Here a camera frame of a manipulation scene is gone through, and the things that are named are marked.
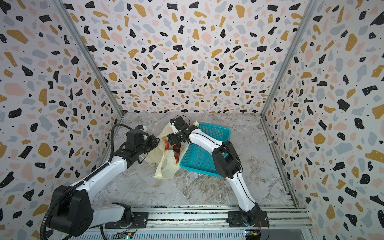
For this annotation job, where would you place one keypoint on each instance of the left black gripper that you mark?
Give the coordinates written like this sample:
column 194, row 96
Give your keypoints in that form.
column 150, row 138

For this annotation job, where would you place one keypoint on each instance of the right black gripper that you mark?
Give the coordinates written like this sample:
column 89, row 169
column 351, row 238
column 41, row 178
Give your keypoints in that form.
column 173, row 138

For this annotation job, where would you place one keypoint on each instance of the translucent yellowish plastic bag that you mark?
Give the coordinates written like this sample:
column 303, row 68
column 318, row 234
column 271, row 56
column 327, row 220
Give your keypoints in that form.
column 168, row 162

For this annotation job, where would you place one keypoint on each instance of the dark purple fruit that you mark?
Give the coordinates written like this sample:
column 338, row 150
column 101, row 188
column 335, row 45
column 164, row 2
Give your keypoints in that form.
column 177, row 148

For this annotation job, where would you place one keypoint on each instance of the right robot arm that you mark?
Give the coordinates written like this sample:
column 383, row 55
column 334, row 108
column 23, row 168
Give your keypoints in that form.
column 214, row 155

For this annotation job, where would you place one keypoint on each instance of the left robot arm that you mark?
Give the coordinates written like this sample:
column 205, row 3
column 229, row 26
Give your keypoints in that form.
column 71, row 210

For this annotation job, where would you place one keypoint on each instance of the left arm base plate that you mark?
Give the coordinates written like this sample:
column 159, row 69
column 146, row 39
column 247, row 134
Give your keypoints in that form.
column 135, row 220

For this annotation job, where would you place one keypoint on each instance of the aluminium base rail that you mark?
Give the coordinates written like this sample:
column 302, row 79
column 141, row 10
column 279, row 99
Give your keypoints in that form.
column 283, row 222

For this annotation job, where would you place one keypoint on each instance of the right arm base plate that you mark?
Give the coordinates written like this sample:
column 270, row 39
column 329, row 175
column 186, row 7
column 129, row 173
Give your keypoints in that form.
column 238, row 219

